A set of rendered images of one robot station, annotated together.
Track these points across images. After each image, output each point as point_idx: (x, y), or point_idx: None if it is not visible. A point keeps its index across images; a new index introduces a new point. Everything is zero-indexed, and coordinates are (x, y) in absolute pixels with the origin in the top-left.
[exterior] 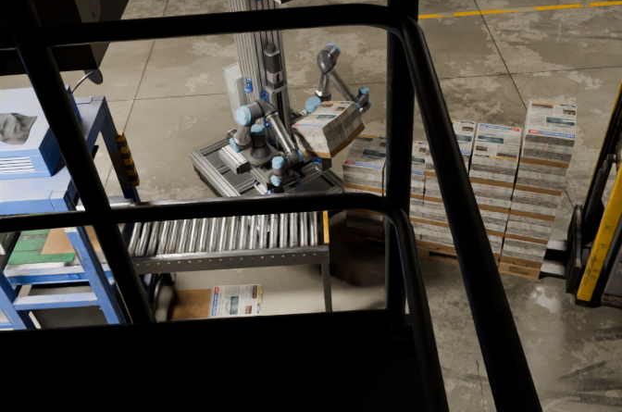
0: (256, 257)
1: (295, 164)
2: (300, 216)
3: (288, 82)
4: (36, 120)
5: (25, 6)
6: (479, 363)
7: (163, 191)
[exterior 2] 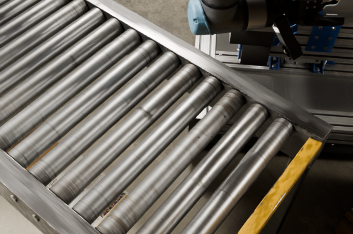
0: (3, 188)
1: (289, 4)
2: (209, 152)
3: None
4: None
5: None
6: None
7: None
